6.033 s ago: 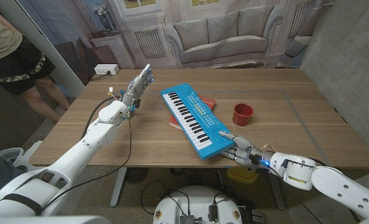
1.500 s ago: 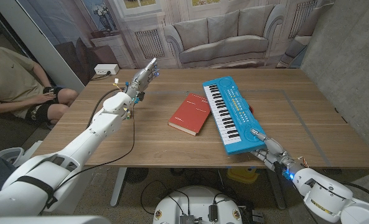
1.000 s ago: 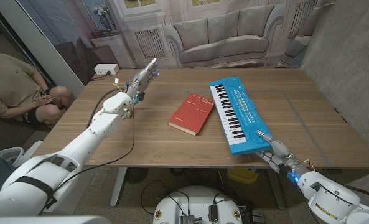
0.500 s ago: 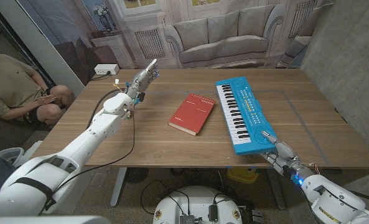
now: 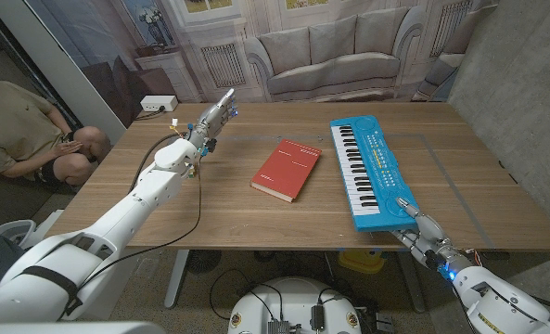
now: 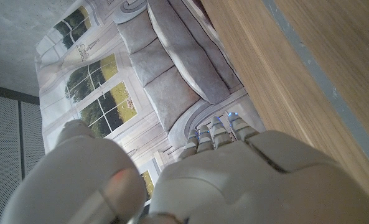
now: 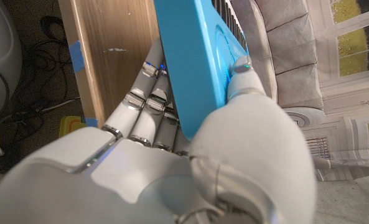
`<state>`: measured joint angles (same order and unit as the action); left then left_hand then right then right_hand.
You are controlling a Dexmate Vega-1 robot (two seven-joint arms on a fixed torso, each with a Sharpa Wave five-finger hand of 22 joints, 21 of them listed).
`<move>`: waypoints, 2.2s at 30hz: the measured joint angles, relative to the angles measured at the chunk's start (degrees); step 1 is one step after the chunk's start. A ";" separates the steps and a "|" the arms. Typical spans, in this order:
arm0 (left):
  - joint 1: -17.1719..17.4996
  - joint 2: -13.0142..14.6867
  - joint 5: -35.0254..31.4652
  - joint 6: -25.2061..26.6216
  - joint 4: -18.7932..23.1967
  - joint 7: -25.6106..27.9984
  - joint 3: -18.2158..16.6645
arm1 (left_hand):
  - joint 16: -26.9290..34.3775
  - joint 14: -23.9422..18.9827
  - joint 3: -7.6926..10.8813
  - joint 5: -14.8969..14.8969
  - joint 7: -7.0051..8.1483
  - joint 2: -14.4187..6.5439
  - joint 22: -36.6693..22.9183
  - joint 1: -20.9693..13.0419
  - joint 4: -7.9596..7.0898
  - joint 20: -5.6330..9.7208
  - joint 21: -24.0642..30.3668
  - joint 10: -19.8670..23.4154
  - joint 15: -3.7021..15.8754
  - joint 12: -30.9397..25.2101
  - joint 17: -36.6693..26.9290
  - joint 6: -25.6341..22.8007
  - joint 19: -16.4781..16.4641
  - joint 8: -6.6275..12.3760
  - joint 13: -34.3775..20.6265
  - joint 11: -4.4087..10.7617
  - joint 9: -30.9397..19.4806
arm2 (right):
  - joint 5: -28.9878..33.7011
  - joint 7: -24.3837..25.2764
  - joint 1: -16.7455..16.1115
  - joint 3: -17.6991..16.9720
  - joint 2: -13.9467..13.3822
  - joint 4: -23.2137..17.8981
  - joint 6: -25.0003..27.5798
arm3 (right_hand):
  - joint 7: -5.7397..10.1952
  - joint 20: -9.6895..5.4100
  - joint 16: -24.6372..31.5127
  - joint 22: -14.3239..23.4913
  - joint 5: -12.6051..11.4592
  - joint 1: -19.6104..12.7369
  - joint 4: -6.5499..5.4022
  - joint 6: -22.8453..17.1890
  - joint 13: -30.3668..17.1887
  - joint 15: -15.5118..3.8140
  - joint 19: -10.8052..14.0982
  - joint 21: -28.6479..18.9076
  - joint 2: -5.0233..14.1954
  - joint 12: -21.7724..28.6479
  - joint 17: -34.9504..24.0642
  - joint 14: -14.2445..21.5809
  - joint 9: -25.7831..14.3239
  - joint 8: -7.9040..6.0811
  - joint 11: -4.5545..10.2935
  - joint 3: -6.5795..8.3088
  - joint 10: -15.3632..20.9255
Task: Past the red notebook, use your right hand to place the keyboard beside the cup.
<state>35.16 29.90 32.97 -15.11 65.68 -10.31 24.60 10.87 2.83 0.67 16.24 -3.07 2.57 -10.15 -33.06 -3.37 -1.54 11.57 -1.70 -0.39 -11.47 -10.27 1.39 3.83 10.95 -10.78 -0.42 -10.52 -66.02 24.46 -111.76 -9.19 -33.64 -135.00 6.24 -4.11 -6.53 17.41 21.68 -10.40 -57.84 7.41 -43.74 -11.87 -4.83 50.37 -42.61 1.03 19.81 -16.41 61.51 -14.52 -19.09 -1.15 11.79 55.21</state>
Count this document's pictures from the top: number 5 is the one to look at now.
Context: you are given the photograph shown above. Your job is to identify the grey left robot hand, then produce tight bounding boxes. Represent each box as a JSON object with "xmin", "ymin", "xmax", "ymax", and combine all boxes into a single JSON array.
[{"xmin": 188, "ymin": 88, "xmax": 239, "ymax": 149}]

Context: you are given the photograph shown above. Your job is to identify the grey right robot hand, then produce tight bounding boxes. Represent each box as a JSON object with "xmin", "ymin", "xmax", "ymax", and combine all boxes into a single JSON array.
[{"xmin": 391, "ymin": 197, "xmax": 474, "ymax": 282}]

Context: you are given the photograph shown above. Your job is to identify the blue toy piano keyboard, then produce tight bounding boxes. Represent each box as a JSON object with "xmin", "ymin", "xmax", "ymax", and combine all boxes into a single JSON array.
[{"xmin": 328, "ymin": 114, "xmax": 419, "ymax": 233}]

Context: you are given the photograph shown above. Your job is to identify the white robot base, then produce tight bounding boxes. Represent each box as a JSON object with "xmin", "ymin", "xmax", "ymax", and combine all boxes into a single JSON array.
[{"xmin": 227, "ymin": 276, "xmax": 363, "ymax": 334}]

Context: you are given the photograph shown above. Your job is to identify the red notebook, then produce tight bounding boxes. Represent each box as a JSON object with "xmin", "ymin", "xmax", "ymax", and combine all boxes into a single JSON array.
[{"xmin": 249, "ymin": 137, "xmax": 323, "ymax": 204}]

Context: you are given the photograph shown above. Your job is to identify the grey table leg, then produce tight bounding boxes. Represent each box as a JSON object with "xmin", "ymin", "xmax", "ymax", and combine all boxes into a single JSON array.
[{"xmin": 397, "ymin": 250, "xmax": 428, "ymax": 315}]

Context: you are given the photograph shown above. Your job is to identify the white power strip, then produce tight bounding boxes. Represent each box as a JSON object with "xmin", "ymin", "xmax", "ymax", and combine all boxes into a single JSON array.
[{"xmin": 139, "ymin": 95, "xmax": 179, "ymax": 113}]

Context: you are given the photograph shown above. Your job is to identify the yellow plastic object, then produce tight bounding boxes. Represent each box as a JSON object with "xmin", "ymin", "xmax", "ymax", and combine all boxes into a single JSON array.
[{"xmin": 338, "ymin": 249, "xmax": 387, "ymax": 275}]

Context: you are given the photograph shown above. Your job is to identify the printed living room backdrop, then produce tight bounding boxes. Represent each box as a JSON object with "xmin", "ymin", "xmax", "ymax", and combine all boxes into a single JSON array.
[{"xmin": 23, "ymin": 0, "xmax": 501, "ymax": 129}]

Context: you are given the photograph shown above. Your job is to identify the small black box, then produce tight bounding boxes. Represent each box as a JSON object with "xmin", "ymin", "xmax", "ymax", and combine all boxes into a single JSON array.
[{"xmin": 310, "ymin": 304, "xmax": 326, "ymax": 331}]

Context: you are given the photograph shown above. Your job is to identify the black round fan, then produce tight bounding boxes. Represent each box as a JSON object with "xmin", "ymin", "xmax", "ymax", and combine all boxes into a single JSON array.
[{"xmin": 185, "ymin": 249, "xmax": 223, "ymax": 275}]

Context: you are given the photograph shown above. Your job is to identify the white table leg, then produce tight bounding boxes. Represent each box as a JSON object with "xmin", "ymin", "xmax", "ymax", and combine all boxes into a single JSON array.
[{"xmin": 163, "ymin": 249, "xmax": 191, "ymax": 310}]

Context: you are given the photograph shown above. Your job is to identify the finned metal box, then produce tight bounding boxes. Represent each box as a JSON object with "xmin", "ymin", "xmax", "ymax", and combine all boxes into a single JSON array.
[{"xmin": 267, "ymin": 318, "xmax": 292, "ymax": 334}]

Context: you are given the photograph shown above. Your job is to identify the person in beige shirt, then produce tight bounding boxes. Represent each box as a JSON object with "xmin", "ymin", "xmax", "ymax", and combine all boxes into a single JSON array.
[{"xmin": 0, "ymin": 64, "xmax": 113, "ymax": 189}]

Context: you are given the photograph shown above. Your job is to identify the white floor stand base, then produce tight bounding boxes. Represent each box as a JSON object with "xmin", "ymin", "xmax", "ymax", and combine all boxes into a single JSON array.
[{"xmin": 0, "ymin": 209, "xmax": 65, "ymax": 251}]

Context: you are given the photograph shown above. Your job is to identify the white robot chest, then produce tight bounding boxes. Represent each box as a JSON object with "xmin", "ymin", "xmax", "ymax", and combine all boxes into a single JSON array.
[{"xmin": 0, "ymin": 320, "xmax": 167, "ymax": 334}]

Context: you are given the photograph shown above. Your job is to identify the left wrist white connector wires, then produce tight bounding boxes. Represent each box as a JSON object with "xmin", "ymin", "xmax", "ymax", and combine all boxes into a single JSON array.
[{"xmin": 170, "ymin": 118, "xmax": 192, "ymax": 140}]

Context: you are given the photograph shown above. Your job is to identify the right wrist coloured wires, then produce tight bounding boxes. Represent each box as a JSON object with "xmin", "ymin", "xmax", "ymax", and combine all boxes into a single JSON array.
[{"xmin": 462, "ymin": 248, "xmax": 484, "ymax": 268}]

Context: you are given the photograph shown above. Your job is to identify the black power strip cable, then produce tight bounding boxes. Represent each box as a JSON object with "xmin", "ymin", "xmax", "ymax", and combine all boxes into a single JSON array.
[{"xmin": 133, "ymin": 106, "xmax": 167, "ymax": 122}]

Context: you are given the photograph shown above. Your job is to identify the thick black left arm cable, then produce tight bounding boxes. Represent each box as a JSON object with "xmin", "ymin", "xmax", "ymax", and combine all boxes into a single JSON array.
[{"xmin": 128, "ymin": 133, "xmax": 190, "ymax": 194}]

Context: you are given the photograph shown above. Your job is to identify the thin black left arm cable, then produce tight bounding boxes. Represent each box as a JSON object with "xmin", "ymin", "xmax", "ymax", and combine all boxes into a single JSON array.
[{"xmin": 77, "ymin": 161, "xmax": 202, "ymax": 291}]

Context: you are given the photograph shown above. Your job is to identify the short black cable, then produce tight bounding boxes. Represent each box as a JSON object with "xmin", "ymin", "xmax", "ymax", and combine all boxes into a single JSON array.
[{"xmin": 317, "ymin": 287, "xmax": 350, "ymax": 307}]

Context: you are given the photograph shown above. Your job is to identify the long looped black cable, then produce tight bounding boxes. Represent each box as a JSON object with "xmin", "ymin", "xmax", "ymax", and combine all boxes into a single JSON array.
[{"xmin": 208, "ymin": 268, "xmax": 286, "ymax": 322}]

